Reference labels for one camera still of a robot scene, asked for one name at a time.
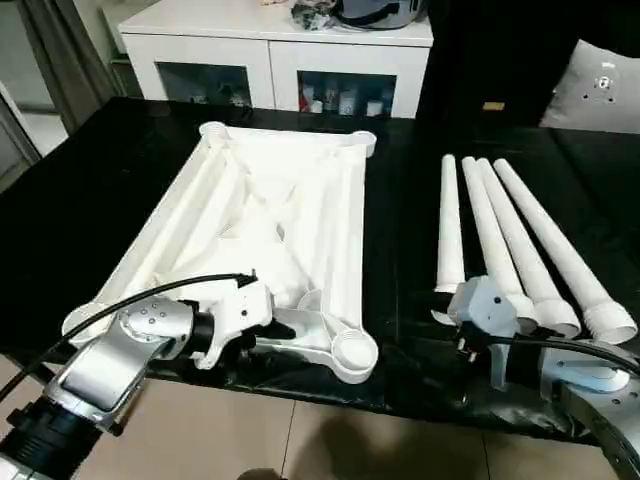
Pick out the white glass-door cabinet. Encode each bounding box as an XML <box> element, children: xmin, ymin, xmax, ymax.
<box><xmin>118</xmin><ymin>0</ymin><xmax>435</xmax><ymax>121</ymax></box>

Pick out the grey curtain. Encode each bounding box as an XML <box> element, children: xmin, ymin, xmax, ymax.
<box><xmin>19</xmin><ymin>0</ymin><xmax>126</xmax><ymax>134</ymax></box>

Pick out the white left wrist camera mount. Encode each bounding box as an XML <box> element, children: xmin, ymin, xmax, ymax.
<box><xmin>192</xmin><ymin>278</ymin><xmax>275</xmax><ymax>372</ymax></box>

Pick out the black tall furniture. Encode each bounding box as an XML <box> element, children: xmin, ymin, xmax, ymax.
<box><xmin>415</xmin><ymin>0</ymin><xmax>640</xmax><ymax>132</ymax></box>

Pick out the black work mat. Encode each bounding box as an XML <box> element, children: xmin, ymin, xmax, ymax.
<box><xmin>0</xmin><ymin>94</ymin><xmax>640</xmax><ymax>446</ymax></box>

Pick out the grey printed cushion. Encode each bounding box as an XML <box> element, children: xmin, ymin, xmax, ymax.
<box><xmin>538</xmin><ymin>38</ymin><xmax>640</xmax><ymax>135</ymax></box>

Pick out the white plastic table top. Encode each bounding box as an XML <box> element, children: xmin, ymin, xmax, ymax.
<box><xmin>60</xmin><ymin>121</ymin><xmax>380</xmax><ymax>385</ymax></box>

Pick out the white plastic table leg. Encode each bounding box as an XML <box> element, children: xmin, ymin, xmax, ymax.
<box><xmin>460</xmin><ymin>155</ymin><xmax>540</xmax><ymax>335</ymax></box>
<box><xmin>492</xmin><ymin>158</ymin><xmax>640</xmax><ymax>346</ymax></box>
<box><xmin>432</xmin><ymin>153</ymin><xmax>469</xmax><ymax>326</ymax></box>
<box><xmin>475</xmin><ymin>157</ymin><xmax>583</xmax><ymax>339</ymax></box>

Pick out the dark crumpled cloth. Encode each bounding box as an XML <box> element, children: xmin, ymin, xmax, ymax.
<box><xmin>289</xmin><ymin>0</ymin><xmax>337</xmax><ymax>31</ymax></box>

